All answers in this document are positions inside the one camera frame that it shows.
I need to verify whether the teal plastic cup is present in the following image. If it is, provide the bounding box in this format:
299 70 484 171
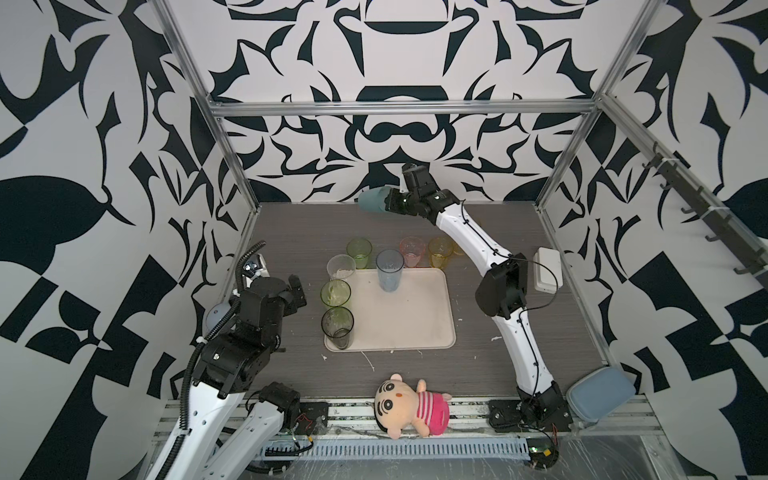
356 186 392 213

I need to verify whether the pink plastic cup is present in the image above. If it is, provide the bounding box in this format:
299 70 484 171
399 236 426 268

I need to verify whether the tall blue plastic cup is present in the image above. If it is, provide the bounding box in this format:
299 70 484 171
375 249 405 293

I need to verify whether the tall green plastic cup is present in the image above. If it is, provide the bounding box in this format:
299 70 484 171
320 279 352 309

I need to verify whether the dark grey plastic cup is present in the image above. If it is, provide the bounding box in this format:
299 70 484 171
321 306 355 350

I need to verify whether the short green plastic cup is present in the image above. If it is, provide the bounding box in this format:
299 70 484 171
346 237 373 270

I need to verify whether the clear plastic cup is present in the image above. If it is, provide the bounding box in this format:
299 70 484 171
326 254 357 281

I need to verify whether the beige plastic tray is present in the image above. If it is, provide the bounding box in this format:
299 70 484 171
342 268 456 353

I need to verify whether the tall yellow plastic cup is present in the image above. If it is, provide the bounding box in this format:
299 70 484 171
452 241 465 256

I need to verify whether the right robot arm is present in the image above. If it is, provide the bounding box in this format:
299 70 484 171
358 164 567 429

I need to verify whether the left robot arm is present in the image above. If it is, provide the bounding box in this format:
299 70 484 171
148 275 307 479

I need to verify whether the short yellow plastic cup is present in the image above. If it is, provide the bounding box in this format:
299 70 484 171
427 236 454 269

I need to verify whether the cartoon boy plush doll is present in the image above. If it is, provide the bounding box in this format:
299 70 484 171
373 373 452 440

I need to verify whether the light blue zip pouch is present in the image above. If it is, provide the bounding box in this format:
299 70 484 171
566 367 636 424

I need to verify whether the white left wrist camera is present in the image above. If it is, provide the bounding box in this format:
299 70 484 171
242 253 270 279

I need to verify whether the white wall box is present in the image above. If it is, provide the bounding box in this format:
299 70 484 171
533 247 563 294

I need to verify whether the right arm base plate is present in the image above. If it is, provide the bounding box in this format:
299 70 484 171
488 399 573 433

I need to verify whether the white slotted cable duct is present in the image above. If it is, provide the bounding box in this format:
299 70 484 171
257 438 530 461

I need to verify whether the wall hook rail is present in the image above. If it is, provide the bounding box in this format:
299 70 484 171
641 141 768 277

